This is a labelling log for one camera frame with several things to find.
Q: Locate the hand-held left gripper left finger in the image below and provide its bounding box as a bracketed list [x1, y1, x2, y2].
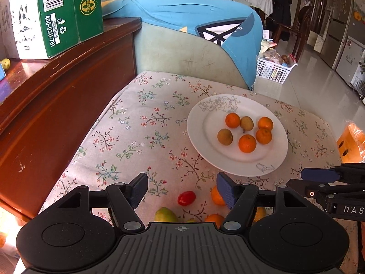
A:
[40, 172, 149, 232]

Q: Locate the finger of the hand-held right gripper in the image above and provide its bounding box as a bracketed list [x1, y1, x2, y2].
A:
[286, 179, 365, 206]
[301, 163, 365, 184]

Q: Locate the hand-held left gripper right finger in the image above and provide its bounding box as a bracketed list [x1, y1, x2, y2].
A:
[216, 172, 324, 232]

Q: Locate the small orange mandarin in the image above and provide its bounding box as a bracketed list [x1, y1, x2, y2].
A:
[258, 116, 274, 131]
[225, 113, 241, 129]
[205, 214, 225, 229]
[238, 134, 257, 153]
[252, 207, 267, 223]
[255, 128, 273, 145]
[210, 185, 227, 206]

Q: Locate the white flower-print plate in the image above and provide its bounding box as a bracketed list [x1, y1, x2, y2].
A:
[187, 94, 288, 177]

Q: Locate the green yellow mango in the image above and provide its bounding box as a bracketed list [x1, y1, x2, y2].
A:
[154, 207, 178, 223]

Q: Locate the red cherry tomato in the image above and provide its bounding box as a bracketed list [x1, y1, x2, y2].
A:
[177, 191, 197, 206]

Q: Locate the small brown kiwi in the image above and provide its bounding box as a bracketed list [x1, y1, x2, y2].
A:
[240, 116, 254, 133]
[217, 129, 233, 146]

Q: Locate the orange plastic bag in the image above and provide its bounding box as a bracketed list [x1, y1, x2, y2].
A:
[336, 121, 365, 165]

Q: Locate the floral printed cloth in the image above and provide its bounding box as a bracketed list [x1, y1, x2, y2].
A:
[40, 70, 360, 274]

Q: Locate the white plastic basket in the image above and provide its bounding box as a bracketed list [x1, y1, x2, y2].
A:
[256, 56, 299, 84]

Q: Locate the red-brown wooden cabinet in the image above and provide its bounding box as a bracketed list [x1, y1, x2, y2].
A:
[0, 17, 142, 223]

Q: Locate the white chest freezer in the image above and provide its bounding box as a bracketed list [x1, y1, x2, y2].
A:
[335, 36, 365, 81]

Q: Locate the grey refrigerator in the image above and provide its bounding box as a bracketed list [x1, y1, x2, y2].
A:
[322, 0, 357, 69]

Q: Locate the pale green sofa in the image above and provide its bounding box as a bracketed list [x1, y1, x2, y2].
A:
[100, 0, 258, 90]

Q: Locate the wooden chair with coat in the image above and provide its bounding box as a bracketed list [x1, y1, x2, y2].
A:
[266, 6, 314, 60]

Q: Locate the dark coat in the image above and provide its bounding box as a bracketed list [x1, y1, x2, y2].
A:
[272, 0, 293, 42]

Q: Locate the blue printed cushion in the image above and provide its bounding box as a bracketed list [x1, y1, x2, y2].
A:
[101, 0, 263, 91]

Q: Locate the green cardboard box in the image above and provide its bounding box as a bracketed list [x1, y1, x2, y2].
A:
[8, 0, 104, 59]

